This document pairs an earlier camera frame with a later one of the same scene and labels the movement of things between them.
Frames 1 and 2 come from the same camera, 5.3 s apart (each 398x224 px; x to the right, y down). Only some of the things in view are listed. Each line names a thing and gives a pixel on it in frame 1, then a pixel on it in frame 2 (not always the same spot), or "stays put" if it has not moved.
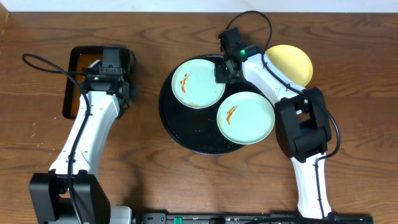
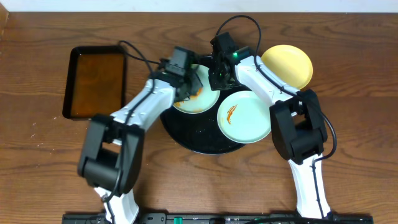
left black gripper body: [111, 71] -> [193, 86]
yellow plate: [291, 62] stays put
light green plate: [245, 117] stays put
